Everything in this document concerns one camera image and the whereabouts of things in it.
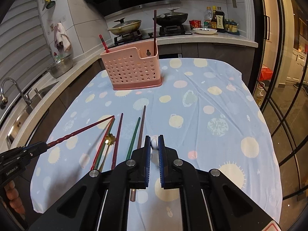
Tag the black wok with lid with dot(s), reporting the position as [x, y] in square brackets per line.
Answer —
[172, 18]

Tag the red instant noodle cup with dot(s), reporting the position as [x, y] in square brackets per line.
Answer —
[195, 24]

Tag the beige frying pan with lid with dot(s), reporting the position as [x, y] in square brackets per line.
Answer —
[125, 27]

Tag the gold flower spoon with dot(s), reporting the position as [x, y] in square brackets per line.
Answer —
[109, 141]

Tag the white ceramic spoon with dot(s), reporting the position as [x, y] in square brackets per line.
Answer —
[154, 151]

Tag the white plate with food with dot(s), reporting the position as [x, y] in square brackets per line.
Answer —
[205, 31]

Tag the clear plastic oil bottle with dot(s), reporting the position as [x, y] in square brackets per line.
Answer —
[208, 18]

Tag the seasoning jar set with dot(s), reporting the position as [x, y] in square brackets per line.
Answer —
[231, 27]

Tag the brown sauce bottle yellow cap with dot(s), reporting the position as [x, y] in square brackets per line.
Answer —
[214, 20]

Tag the pink hanging towel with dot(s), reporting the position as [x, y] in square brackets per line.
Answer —
[61, 39]

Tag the green chopstick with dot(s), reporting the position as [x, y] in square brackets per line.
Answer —
[130, 149]
[103, 145]

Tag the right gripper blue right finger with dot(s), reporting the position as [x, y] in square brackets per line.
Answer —
[161, 153]

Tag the stainless steel sink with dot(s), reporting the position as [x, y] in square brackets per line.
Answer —
[21, 118]

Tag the stainless steel bowl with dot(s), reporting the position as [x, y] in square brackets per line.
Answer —
[61, 66]

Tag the chrome sink faucet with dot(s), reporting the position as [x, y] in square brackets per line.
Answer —
[11, 92]

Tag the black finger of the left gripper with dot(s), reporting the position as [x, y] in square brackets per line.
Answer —
[35, 149]

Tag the dark maroon chopstick in holder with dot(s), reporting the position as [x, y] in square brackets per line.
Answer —
[154, 32]

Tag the brown chopstick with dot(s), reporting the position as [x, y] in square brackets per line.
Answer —
[133, 191]

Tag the green hanging strainer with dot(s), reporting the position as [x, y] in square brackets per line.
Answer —
[48, 4]

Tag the pink perforated utensil holder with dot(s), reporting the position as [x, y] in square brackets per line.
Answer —
[133, 66]

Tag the red chopstick in holder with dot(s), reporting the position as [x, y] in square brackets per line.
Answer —
[104, 44]

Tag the black gas stove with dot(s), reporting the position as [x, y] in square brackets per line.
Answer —
[138, 36]

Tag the person's left hand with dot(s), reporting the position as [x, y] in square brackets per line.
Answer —
[14, 198]

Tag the light blue patterned tablecloth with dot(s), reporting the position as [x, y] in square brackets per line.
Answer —
[204, 111]

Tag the dark red chopstick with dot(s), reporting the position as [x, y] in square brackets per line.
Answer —
[66, 137]

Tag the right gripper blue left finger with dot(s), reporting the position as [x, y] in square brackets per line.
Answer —
[147, 163]

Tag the green dish soap bottle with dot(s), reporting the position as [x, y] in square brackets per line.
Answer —
[56, 57]

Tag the dark soy sauce bottle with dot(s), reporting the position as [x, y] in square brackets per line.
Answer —
[220, 17]

